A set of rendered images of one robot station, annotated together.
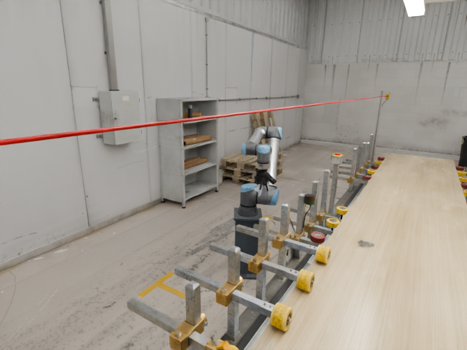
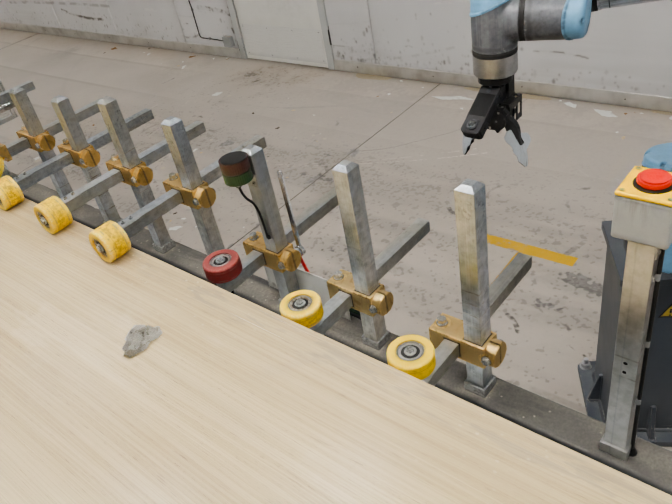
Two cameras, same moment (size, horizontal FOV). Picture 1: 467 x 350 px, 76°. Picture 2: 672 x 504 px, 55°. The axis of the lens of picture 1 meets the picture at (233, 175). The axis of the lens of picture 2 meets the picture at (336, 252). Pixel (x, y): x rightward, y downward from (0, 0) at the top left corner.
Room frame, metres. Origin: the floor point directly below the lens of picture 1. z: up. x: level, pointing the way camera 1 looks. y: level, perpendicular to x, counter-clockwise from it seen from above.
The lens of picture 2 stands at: (2.08, -1.54, 1.68)
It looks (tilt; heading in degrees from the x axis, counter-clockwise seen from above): 36 degrees down; 104
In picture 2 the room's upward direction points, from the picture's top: 12 degrees counter-clockwise
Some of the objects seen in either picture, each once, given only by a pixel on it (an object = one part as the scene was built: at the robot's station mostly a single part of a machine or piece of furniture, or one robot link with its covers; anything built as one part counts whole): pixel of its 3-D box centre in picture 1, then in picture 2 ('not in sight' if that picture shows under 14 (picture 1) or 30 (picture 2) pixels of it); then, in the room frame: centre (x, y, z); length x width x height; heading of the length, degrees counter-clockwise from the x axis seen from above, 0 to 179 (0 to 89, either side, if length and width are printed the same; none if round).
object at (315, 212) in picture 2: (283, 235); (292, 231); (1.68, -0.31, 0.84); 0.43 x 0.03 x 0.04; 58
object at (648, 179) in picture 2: not in sight; (654, 181); (2.31, -0.81, 1.22); 0.04 x 0.04 x 0.02
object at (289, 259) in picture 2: (297, 237); (271, 253); (1.65, -0.40, 0.85); 0.13 x 0.06 x 0.05; 148
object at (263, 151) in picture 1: (263, 154); (495, 20); (2.17, -0.22, 1.25); 0.10 x 0.09 x 0.12; 166
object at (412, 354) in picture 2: (341, 214); (413, 372); (1.98, -0.78, 0.85); 0.08 x 0.08 x 0.11
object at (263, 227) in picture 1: (262, 264); (139, 182); (1.25, -0.14, 0.92); 0.03 x 0.03 x 0.48; 58
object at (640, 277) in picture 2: (333, 190); (631, 353); (2.31, -0.81, 0.93); 0.05 x 0.04 x 0.45; 148
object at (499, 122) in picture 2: (261, 176); (497, 99); (2.17, -0.21, 1.08); 0.09 x 0.08 x 0.12; 59
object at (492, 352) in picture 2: (321, 215); (467, 342); (2.07, -0.66, 0.81); 0.13 x 0.06 x 0.05; 148
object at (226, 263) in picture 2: (317, 243); (226, 278); (1.57, -0.49, 0.85); 0.08 x 0.08 x 0.11
